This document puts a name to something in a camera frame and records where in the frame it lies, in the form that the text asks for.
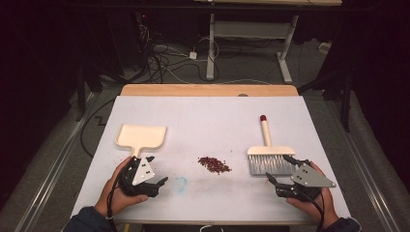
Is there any white metal desk frame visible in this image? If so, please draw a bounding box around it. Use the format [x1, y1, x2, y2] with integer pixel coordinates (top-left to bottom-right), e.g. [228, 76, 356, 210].
[192, 0, 343, 85]

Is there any wooden table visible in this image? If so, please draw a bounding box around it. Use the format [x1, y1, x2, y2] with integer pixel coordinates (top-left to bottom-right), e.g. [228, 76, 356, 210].
[120, 83, 300, 98]

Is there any cream plastic dustpan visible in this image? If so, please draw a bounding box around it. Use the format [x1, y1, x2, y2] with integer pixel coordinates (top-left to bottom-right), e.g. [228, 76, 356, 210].
[114, 124, 168, 159]

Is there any tangle of floor cables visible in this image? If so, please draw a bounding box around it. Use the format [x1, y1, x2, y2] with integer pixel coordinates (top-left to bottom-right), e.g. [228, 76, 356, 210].
[138, 22, 223, 85]

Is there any white table cover sheet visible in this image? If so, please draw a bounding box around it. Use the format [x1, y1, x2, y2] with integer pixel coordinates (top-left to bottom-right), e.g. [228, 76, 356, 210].
[70, 95, 352, 224]

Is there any pile of dark red crumbs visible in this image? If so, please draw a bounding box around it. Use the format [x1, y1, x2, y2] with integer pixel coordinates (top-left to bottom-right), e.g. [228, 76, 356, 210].
[197, 156, 233, 176]

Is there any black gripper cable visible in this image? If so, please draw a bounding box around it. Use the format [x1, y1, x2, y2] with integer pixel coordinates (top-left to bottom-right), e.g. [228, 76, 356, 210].
[296, 187, 326, 232]
[105, 167, 123, 232]

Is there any black metal stand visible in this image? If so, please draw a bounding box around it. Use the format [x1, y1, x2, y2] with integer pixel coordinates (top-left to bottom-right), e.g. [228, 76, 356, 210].
[74, 61, 100, 123]
[298, 62, 355, 133]

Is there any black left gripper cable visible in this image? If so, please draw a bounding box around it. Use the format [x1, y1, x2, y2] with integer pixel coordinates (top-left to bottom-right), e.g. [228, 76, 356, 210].
[105, 167, 123, 232]

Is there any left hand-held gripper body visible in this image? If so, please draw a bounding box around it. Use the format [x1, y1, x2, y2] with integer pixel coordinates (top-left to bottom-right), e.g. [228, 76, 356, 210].
[117, 156, 161, 198]

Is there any metal floor rail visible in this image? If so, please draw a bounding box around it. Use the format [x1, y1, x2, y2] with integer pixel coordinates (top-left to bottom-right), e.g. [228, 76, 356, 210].
[21, 92, 95, 232]
[325, 96, 402, 232]

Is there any small light floor box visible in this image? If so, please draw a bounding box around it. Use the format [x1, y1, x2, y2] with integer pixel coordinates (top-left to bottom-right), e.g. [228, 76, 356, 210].
[318, 42, 333, 55]

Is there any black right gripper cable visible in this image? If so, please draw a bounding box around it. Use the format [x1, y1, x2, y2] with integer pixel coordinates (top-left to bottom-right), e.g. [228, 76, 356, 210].
[296, 187, 326, 232]

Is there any person's right hand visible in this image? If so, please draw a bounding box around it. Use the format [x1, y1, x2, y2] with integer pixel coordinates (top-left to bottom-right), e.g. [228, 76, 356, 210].
[285, 160, 340, 230]

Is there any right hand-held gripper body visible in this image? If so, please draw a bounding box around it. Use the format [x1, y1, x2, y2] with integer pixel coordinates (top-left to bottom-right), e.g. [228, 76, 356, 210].
[275, 163, 337, 203]

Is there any person's left hand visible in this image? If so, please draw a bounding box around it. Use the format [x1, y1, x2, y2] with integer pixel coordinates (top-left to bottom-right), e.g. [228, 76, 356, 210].
[94, 157, 150, 218]

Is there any cream brush with grey bristles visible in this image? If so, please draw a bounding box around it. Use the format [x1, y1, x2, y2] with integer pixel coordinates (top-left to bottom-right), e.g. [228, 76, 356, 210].
[247, 114, 297, 177]

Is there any black floor cable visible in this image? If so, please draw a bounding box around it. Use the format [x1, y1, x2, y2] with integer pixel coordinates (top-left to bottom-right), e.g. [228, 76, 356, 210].
[79, 97, 116, 159]

